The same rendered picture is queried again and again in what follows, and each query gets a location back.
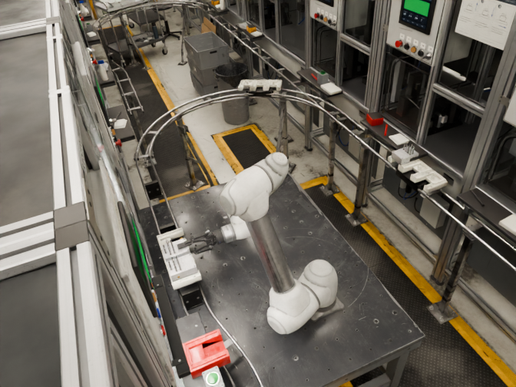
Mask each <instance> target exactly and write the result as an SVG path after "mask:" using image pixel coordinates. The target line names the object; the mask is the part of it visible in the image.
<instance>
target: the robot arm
mask: <svg viewBox="0 0 516 387"><path fill-rule="evenodd" d="M288 170H289V161H288V160H287V158H286V156H285V155H284V154H282V153H279V152H274V153H272V154H270V155H268V156H267V157H266V159H263V160H261V161H260V162H258V163H256V164H254V165H253V166H252V167H249V168H247V169H245V170H243V171H242V172H240V173H239V174H237V175H236V176H235V177H233V178H232V179H231V180H230V181H229V182H228V183H227V184H226V185H225V186H224V188H223V189H222V190H221V192H220V205H221V207H222V208H223V209H224V211H225V212H227V215H228V216H229V218H230V222H231V224H228V225H226V226H223V227H221V229H218V230H215V231H214V232H213V233H211V232H210V231H209V230H205V231H203V232H201V233H197V234H194V235H192V236H190V239H189V240H187V241H184V242H183V243H179V244H177V247H178V249H181V248H184V247H186V246H190V245H192V243H198V242H203V243H202V244H200V245H199V246H196V247H194V248H193V247H191V248H189V250H190V253H194V254H196V255H197V254H199V253H203V252H206V251H208V250H213V246H214V245H215V244H221V243H225V242H226V243H229V242H231V241H234V240H242V239H245V238H247V237H252V240H253V242H254V245H255V247H256V250H257V252H258V254H259V256H260V259H261V261H262V263H263V266H264V269H265V271H266V274H267V276H268V278H269V280H270V283H271V286H272V288H271V290H270V307H269V309H268V310H267V319H268V323H269V324H270V326H271V327H272V328H273V329H274V330H275V331H276V332H278V333H279V334H289V333H291V332H295V331H296V330H298V329H299V328H300V327H302V326H303V325H304V324H305V323H306V322H307V321H308V320H309V319H310V320H311V321H312V322H316V321H317V320H318V319H320V318H322V317H324V316H327V315H329V314H331V313H334V312H336V311H339V310H343V309H344V304H343V303H341V302H340V301H339V299H338V298H337V296H336V293H337V287H338V278H337V274H336V271H335V269H334V267H333V266H331V264H330V263H328V262H327V261H325V260H314V261H312V262H311V263H309V264H308V265H307V266H306V268H305V269H304V272H303V273H302V275H301V276H300V278H299V279H298V280H296V279H294V278H293V275H292V273H291V271H290V268H289V265H288V263H287V261H286V258H285V255H284V252H283V249H282V247H281V245H280V242H279V239H278V237H277V235H276V231H275V229H274V226H273V223H272V221H271V219H270V215H269V213H268V209H269V196H270V195H271V194H272V193H273V192H275V191H276V190H277V189H278V187H279V186H280V185H281V184H282V183H283V181H284V180H285V178H286V175H287V173H288Z"/></svg>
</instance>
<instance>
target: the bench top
mask: <svg viewBox="0 0 516 387"><path fill-rule="evenodd" d="M228 182H229V181H228ZM228 182H226V183H224V184H219V185H216V186H213V187H209V188H207V189H204V190H199V191H197V192H194V193H190V194H188V195H184V196H182V197H178V198H175V199H172V200H168V203H169V205H170V208H171V210H172V213H173V215H174V219H175V220H176V222H177V226H178V228H181V227H182V229H183V232H184V236H182V238H185V239H187V240H189V239H190V236H192V235H194V234H197V233H201V232H203V231H205V230H209V231H210V232H211V233H213V232H214V231H215V230H218V229H221V227H223V226H226V225H228V224H231V222H230V218H229V216H228V215H227V212H225V211H224V209H223V208H222V207H221V205H220V192H221V190H222V189H223V188H224V186H225V185H226V184H227V183H228ZM207 192H209V193H207ZM152 208H153V211H154V214H155V217H156V219H157V223H158V226H159V227H162V226H164V225H167V224H169V223H173V220H172V217H171V215H170V211H169V210H168V207H167V204H166V201H165V202H163V203H159V204H156V205H153V206H152ZM137 212H138V216H139V218H140V222H141V226H142V229H143V231H144V236H145V240H146V242H147V247H148V250H149V253H150V258H151V261H152V263H153V267H154V271H155V274H156V276H158V275H160V274H161V276H162V278H163V281H164V285H165V288H166V291H167V295H168V299H169V301H170V305H171V309H172V311H173V314H174V318H175V320H177V319H180V318H183V317H185V316H186V314H185V312H184V309H183V307H182V304H181V301H180V298H179V296H178V292H177V290H174V288H173V286H172V282H171V280H170V276H169V273H168V271H167V267H166V264H165V261H164V257H163V254H162V252H161V249H160V245H159V243H158V239H157V236H158V235H159V234H158V232H157V228H156V224H155V222H154V218H153V215H152V213H151V209H150V207H146V208H144V209H141V210H138V211H137ZM268 213H269V215H270V219H271V221H272V223H273V226H274V229H275V231H276V235H277V237H278V239H279V242H280V245H281V247H282V249H283V252H284V255H285V258H286V261H287V263H288V265H289V268H290V271H291V273H292V275H293V278H294V279H295V280H298V279H299V278H300V276H301V275H302V273H303V272H304V269H305V268H306V266H307V265H308V264H309V263H311V262H312V261H314V260H325V261H327V262H328V263H330V264H331V266H333V267H334V269H335V271H336V274H337V278H338V287H337V293H336V296H337V298H338V299H339V301H340V302H341V303H343V304H344V309H343V310H339V311H336V312H334V313H331V314H329V315H327V316H324V317H322V318H320V319H318V320H317V321H316V322H312V321H311V320H310V319H309V320H308V321H307V322H306V323H305V324H304V325H303V326H302V327H300V328H299V329H298V330H296V331H295V332H291V333H289V334H279V333H278V332H276V331H275V330H274V329H273V328H272V327H271V326H270V324H269V323H268V319H267V310H268V309H269V307H270V290H271V288H272V286H271V283H270V280H269V278H268V276H267V274H266V271H265V269H264V266H263V263H262V261H261V259H260V256H259V254H258V252H257V250H256V247H255V245H254V242H253V240H252V237H251V236H249V237H247V238H245V239H241V240H234V241H231V242H229V243H226V242H225V243H221V244H215V245H214V246H213V250H208V251H206V252H203V253H199V254H197V255H196V254H194V253H191V255H192V254H193V258H194V259H195V263H196V267H197V271H198V270H199V271H200V275H201V278H202V280H201V281H199V282H200V285H201V287H202V290H203V293H204V295H205V297H206V300H207V302H208V304H209V306H210V308H211V309H212V311H213V313H214V314H215V316H216V317H217V318H218V319H219V321H220V322H221V323H222V324H223V326H224V327H225V328H226V330H227V331H228V332H229V333H230V335H231V336H234V337H235V338H236V340H237V341H236V342H237V343H238V344H239V345H240V347H241V348H242V349H243V351H244V352H245V353H246V355H247V356H248V358H249V359H250V361H251V362H252V363H253V366H254V367H255V369H256V371H257V373H258V374H259V376H260V379H261V381H262V383H263V386H264V387H327V386H329V385H332V384H334V383H336V382H338V381H340V380H342V379H344V378H346V377H348V376H350V375H352V374H354V373H356V372H358V371H360V370H362V369H365V368H367V367H369V366H371V365H373V364H375V363H377V362H379V361H381V360H383V359H385V358H387V357H389V356H391V355H393V354H395V353H397V352H400V351H402V350H403V349H406V348H408V347H409V346H412V345H414V344H416V343H417V342H420V341H422V340H423V339H424V338H425V334H424V333H423V332H422V331H421V330H420V328H419V327H418V326H417V325H416V324H415V322H414V321H413V320H412V319H411V317H410V316H409V315H408V314H407V312H406V311H405V310H404V309H403V308H402V307H401V306H400V305H399V303H398V302H397V301H396V300H395V298H394V297H393V296H392V295H391V293H390V292H389V291H388V290H387V289H386V288H385V287H384V286H383V284H382V283H381V282H380V281H379V279H378V278H377V277H376V276H375V274H374V273H373V272H372V271H371V270H370V268H368V266H367V265H366V264H365V263H364V261H363V260H362V259H361V258H360V256H359V255H358V254H357V253H356V251H355V250H354V249H353V248H352V247H351V246H350V245H349V244H348V243H347V241H346V240H345V238H344V237H343V236H342V235H341V234H340V232H339V231H338V230H337V229H336V228H335V227H334V226H333V225H332V223H331V222H330V221H329V220H328V218H327V217H326V215H325V214H324V213H323V212H322V211H321V210H320V209H319V208H318V207H317V206H316V204H315V203H314V201H313V200H312V199H311V198H310V197H309V195H308V194H307V193H306V192H305V190H304V189H303V188H302V187H301V186H300V185H299V184H298V182H297V181H296V180H295V179H294V177H293V176H292V175H291V174H290V172H289V171H288V173H287V175H286V178H285V180H284V181H283V183H282V184H281V185H280V186H279V187H278V189H277V190H276V191H275V192H273V193H272V194H271V195H270V196H269V209H268ZM394 311H396V312H397V314H394V313H393V312H394ZM195 312H198V313H199V314H200V318H201V321H202V323H203V327H204V329H205V331H206V334H207V333H209V332H212V331H214V330H217V329H219V330H220V333H221V336H222V339H223V342H225V341H227V340H228V339H229V337H228V336H227V334H226V333H225V332H224V331H223V330H222V329H221V327H220V326H219V325H218V323H217V322H216V320H215V319H214V318H213V317H212V315H211V314H210V312H209V310H208V308H207V307H206V305H205V304H203V305H202V306H198V307H196V308H193V309H190V310H188V313H189V315H190V314H192V313H195ZM389 339H392V342H390V341H389ZM227 351H228V353H229V355H230V361H231V363H229V364H226V365H225V368H226V369H227V371H228V372H229V374H230V376H231V378H232V380H233V382H234V384H235V386H236V387H260V384H259V383H258V381H257V379H256V376H255V375H254V373H253V370H252V369H251V368H250V365H249V364H248V362H247V361H246V360H245V358H244V357H243V355H242V353H241V352H240V351H239V349H238V348H237V347H236V346H235V345H234V344H232V345H231V346H229V347H228V348H227Z"/></svg>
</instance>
